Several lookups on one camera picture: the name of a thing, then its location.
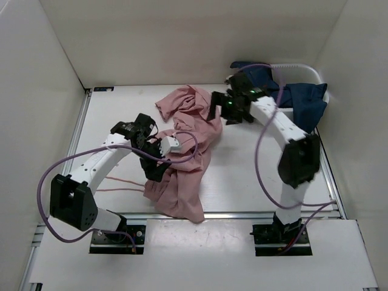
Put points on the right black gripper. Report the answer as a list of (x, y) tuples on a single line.
[(218, 99)]

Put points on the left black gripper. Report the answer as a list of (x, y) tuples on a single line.
[(152, 172)]

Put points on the pink trousers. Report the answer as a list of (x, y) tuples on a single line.
[(177, 195)]

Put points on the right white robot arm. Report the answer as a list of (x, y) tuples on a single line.
[(299, 161)]

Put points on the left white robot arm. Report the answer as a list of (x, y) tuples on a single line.
[(72, 196)]

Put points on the dark blue jeans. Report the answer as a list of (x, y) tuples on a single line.
[(306, 99)]

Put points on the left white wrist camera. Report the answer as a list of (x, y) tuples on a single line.
[(169, 144)]

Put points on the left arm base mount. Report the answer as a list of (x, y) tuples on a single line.
[(120, 244)]

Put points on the aluminium left rail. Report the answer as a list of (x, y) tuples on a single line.
[(79, 124)]

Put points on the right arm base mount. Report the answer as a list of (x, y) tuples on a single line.
[(268, 242)]

